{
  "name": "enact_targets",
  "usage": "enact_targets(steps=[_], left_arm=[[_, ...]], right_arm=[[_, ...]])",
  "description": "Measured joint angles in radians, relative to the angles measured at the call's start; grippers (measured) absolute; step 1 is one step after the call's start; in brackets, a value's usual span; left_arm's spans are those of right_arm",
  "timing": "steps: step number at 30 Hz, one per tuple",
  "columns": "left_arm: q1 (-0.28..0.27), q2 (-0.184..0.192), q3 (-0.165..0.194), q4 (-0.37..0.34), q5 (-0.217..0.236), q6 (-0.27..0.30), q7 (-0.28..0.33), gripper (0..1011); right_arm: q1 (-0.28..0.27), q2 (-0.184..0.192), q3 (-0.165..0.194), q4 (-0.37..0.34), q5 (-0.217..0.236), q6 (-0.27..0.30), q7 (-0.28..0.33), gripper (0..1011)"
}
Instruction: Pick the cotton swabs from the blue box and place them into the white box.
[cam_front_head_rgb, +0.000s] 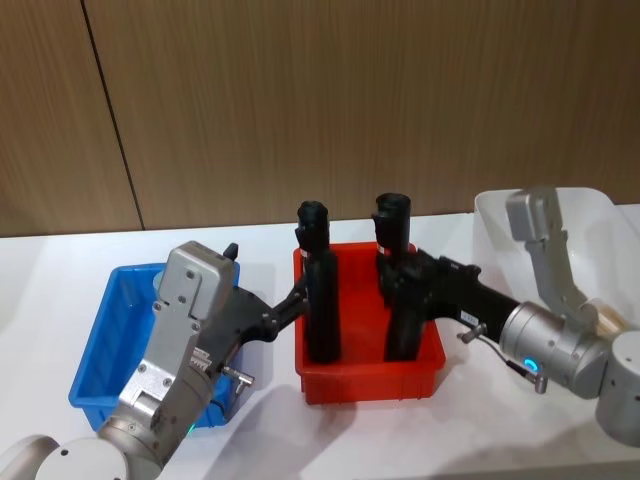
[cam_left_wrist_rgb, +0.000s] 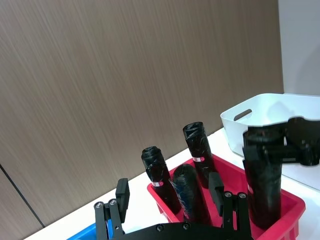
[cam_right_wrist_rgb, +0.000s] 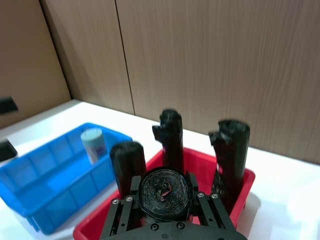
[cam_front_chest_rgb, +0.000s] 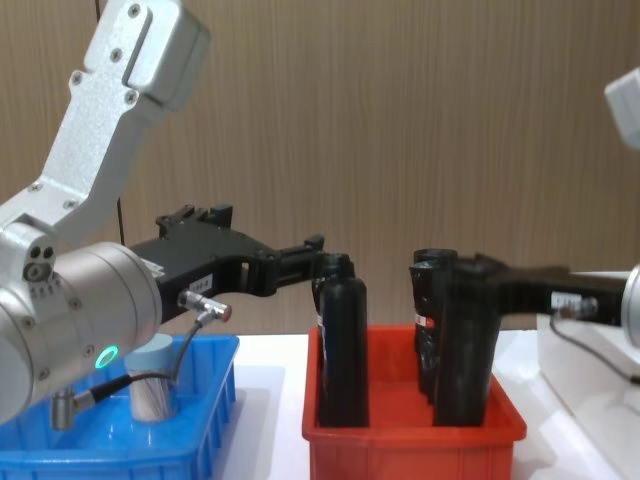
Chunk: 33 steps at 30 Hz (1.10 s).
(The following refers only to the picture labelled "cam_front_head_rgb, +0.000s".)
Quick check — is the beige ribbed object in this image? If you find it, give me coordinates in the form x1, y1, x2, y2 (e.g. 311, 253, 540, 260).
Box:
593, 299, 629, 339

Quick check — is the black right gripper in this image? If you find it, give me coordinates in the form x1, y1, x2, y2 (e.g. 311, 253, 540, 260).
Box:
375, 248, 517, 347

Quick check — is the black cylindrical tool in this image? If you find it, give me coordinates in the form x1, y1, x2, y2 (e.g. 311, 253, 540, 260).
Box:
370, 192, 427, 363
294, 199, 344, 365

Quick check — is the white plastic bin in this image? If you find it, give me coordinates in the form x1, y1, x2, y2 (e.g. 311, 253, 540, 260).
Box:
472, 186, 640, 354

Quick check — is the blue plastic bin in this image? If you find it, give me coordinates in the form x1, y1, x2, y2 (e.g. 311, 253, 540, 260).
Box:
67, 261, 252, 432

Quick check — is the red plastic bin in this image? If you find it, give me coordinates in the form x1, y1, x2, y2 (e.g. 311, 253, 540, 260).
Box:
292, 241, 448, 408

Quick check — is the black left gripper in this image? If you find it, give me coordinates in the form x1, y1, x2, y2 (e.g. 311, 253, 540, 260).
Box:
198, 243, 310, 375

